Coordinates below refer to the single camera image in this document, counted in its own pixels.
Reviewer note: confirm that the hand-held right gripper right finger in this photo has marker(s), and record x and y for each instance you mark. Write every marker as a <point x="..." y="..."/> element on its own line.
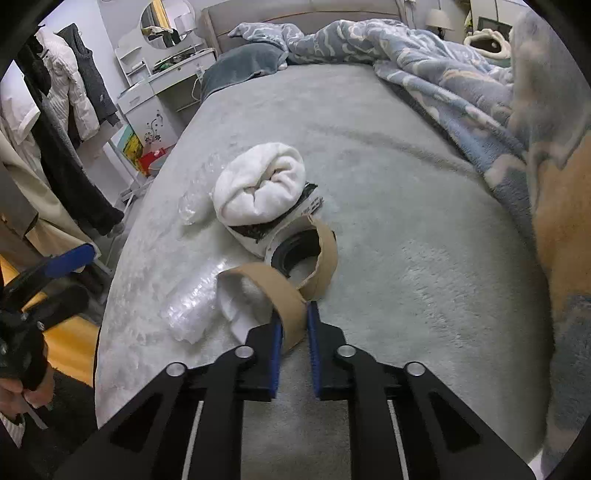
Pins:
<point x="314" y="350"/>

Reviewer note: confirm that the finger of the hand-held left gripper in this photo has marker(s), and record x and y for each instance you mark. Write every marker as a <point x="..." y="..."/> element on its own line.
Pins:
<point x="69" y="261"/>
<point x="64" y="304"/>

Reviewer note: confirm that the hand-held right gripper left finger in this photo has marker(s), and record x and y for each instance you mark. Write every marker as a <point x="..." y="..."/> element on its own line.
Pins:
<point x="276" y="355"/>

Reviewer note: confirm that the brown cardboard strip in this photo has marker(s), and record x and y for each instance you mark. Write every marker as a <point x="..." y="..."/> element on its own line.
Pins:
<point x="272" y="286"/>

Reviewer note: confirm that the black tissue packet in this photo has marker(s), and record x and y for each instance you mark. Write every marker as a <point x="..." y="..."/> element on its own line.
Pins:
<point x="258" y="237"/>

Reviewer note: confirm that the person's left hand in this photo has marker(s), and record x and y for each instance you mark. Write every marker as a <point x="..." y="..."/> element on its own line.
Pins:
<point x="34" y="396"/>

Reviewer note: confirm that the white tissue paper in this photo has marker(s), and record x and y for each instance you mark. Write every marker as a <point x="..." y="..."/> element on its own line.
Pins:
<point x="235" y="314"/>

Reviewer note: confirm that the beige coat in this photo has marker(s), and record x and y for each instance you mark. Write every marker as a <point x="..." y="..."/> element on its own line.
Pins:
<point x="18" y="194"/>

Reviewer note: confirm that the white clothes rack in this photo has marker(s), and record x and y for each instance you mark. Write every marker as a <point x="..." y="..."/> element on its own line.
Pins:
<point x="134" y="191"/>

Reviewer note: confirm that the clear plastic wrap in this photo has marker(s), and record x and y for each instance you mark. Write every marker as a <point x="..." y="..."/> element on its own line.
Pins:
<point x="194" y="304"/>

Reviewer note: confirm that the long black coat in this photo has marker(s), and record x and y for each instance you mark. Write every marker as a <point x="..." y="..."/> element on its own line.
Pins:
<point x="60" y="161"/>

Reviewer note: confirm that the black curved plastic piece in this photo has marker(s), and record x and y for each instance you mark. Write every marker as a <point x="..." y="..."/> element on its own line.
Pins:
<point x="288" y="253"/>

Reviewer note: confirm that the red bag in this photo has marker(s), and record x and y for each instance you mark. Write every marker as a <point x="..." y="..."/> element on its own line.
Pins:
<point x="150" y="161"/>

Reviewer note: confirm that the colourful painting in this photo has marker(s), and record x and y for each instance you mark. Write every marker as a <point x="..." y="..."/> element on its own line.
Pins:
<point x="131" y="147"/>

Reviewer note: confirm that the white garment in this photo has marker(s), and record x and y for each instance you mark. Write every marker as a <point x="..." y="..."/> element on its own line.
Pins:
<point x="18" y="110"/>

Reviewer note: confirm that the grey bed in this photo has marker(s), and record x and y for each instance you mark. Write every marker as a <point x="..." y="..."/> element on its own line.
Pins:
<point x="392" y="207"/>

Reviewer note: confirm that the white puffer jacket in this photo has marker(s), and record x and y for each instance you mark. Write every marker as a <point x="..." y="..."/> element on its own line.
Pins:
<point x="69" y="92"/>

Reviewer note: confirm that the rolled white towel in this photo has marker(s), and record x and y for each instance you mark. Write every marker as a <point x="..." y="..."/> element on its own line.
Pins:
<point x="258" y="184"/>

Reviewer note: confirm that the white dressing table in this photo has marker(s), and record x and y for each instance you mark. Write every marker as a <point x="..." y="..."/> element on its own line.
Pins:
<point x="147" y="92"/>

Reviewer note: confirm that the dark grey coat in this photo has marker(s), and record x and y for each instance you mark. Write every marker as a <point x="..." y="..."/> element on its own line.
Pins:
<point x="90" y="74"/>

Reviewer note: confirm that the round mirror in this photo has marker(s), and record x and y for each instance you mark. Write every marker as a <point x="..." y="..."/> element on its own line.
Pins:
<point x="171" y="18"/>

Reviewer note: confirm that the grey pillow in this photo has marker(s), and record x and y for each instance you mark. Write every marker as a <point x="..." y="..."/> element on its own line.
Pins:
<point x="244" y="62"/>

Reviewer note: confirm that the orange and grey fuzzy cloth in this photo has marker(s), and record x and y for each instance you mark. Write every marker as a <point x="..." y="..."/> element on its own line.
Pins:
<point x="563" y="221"/>

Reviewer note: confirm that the beige padded headboard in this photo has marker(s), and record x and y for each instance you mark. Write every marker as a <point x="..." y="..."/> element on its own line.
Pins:
<point x="258" y="18"/>

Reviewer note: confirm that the white plush toy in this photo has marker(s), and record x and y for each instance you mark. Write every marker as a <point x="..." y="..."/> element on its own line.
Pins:
<point x="475" y="39"/>

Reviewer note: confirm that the white table lamp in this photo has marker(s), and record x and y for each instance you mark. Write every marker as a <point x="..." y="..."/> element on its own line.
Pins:
<point x="438" y="18"/>

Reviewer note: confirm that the dark framed picture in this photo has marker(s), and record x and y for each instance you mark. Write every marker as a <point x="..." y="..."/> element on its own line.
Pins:
<point x="494" y="23"/>

